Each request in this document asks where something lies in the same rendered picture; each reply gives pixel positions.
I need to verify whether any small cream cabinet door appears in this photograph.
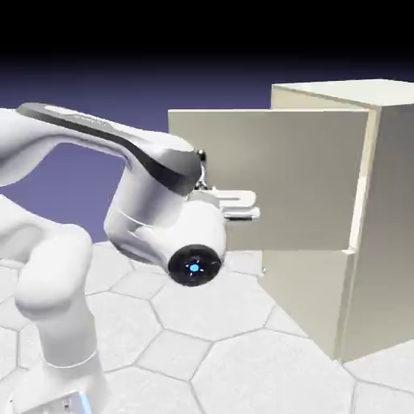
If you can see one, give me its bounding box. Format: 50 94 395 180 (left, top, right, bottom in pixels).
260 249 356 361

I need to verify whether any curved silver door handle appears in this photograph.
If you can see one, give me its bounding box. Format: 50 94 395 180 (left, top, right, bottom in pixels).
194 149 209 191

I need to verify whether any cream painted cabinet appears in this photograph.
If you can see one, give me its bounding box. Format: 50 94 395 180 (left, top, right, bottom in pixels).
260 78 414 364

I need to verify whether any large cream cabinet door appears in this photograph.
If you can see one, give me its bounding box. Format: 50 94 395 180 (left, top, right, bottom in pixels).
167 108 370 252

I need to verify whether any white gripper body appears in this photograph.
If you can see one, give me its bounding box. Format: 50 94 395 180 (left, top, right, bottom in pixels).
218 189 262 222

